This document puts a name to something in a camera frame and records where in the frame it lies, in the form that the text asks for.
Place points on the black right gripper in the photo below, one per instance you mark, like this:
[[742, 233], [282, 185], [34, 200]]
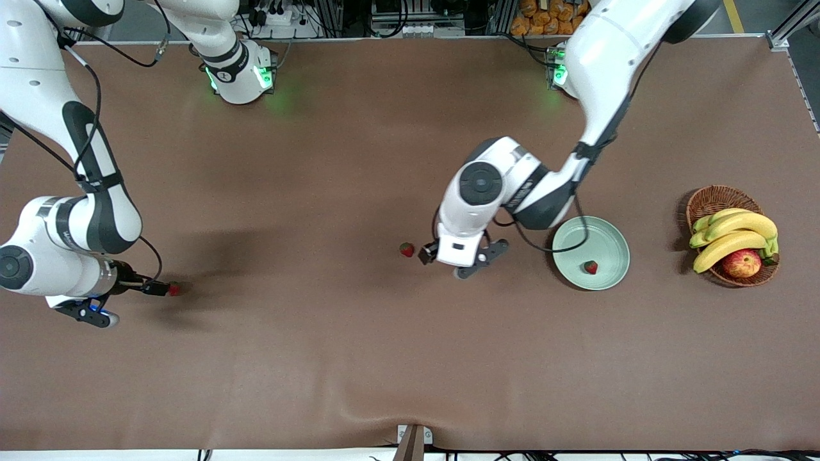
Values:
[[130, 282]]

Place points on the brown wicker basket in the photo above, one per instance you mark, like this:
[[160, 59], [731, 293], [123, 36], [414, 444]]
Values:
[[714, 198]]

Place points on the bag of orange items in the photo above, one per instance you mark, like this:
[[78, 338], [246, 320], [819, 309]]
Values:
[[544, 16]]

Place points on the brown table mat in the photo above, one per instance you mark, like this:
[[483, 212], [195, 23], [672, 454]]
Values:
[[384, 352]]

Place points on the small dark green leaf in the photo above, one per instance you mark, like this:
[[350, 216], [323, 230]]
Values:
[[770, 260]]

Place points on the aluminium frame profile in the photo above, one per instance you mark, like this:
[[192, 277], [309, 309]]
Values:
[[785, 32]]

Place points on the yellow banana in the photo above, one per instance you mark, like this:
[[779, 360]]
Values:
[[697, 241], [727, 248], [746, 223], [705, 221]]

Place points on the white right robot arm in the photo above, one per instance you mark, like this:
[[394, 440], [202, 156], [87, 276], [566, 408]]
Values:
[[38, 83]]

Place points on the white connector block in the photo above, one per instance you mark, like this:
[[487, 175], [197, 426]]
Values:
[[416, 29]]

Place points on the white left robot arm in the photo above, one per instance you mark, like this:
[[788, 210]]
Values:
[[608, 57]]

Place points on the white power strip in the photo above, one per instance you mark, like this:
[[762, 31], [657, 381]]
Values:
[[285, 17]]

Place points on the pale green round plate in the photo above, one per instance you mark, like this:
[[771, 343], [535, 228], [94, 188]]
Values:
[[602, 243]]

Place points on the red yellow apple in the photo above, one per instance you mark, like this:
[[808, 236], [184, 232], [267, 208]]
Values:
[[742, 264]]

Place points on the aluminium table edge rail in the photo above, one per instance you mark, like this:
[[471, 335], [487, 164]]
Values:
[[808, 96]]

